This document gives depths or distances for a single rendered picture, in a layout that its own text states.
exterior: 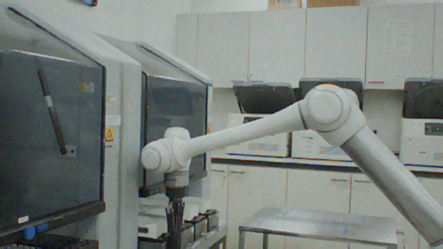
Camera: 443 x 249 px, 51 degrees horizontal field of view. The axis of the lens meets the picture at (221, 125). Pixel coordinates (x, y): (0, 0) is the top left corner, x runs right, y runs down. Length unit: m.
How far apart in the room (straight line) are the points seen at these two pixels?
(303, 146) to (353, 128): 2.55
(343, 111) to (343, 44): 2.88
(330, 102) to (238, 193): 2.82
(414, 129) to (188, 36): 2.18
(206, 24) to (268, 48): 0.65
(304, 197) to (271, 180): 0.31
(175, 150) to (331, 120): 0.50
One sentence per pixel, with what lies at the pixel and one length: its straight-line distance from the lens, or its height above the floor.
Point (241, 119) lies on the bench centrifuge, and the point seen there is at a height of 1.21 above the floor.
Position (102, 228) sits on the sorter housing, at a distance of 1.52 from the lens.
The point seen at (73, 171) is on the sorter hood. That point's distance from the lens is 1.35.
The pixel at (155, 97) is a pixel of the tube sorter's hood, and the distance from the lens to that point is 1.73.
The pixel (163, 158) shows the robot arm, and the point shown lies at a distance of 1.48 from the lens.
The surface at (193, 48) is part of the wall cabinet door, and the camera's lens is 4.51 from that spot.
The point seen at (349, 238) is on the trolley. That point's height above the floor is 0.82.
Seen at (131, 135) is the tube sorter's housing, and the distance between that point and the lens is 1.61.
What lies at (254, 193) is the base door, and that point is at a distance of 4.02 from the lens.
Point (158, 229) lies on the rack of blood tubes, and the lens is 1.75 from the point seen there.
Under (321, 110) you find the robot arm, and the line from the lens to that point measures 1.32.
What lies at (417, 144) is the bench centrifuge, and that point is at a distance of 3.85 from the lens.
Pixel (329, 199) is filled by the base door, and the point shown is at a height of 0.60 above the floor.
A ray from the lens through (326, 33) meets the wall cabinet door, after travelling 4.21.
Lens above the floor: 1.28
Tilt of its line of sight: 2 degrees down
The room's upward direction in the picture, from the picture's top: 2 degrees clockwise
